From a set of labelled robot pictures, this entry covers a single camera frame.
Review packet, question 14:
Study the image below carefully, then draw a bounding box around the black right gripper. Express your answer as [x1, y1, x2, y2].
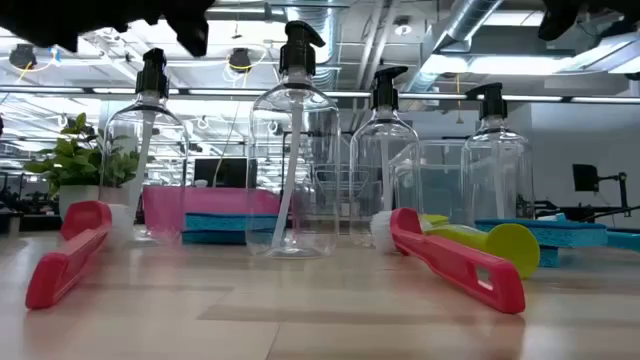
[538, 0, 640, 41]

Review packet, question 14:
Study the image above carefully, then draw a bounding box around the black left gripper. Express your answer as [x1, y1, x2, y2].
[0, 0, 217, 57]

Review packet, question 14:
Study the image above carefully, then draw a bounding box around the clear soap pump bottle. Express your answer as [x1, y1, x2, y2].
[99, 48, 190, 246]
[459, 82, 535, 226]
[348, 66, 422, 249]
[245, 20, 342, 260]

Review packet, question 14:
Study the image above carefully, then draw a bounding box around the green dish brush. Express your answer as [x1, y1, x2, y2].
[422, 213, 541, 280]

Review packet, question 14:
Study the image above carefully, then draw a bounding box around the red dish brush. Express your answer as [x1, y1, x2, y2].
[370, 207, 527, 315]
[24, 200, 134, 310]

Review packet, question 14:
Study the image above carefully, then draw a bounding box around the black computer monitor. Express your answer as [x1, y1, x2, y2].
[193, 158, 254, 189]

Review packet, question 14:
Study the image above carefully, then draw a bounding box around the black monitor on stand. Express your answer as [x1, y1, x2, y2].
[572, 163, 631, 217]

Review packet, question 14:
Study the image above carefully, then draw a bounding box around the pink plastic bin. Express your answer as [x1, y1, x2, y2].
[142, 186, 282, 240]

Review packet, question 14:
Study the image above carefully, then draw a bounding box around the green potted plant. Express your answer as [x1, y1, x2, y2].
[23, 112, 142, 221]

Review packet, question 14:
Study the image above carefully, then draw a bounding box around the clear plastic tub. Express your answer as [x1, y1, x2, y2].
[389, 138, 526, 226]

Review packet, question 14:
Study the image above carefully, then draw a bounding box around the black ceiling cable reel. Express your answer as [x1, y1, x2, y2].
[228, 47, 253, 74]
[8, 43, 39, 70]

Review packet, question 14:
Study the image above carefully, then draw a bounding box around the silver ventilation duct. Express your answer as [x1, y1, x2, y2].
[399, 0, 504, 96]
[284, 0, 344, 91]

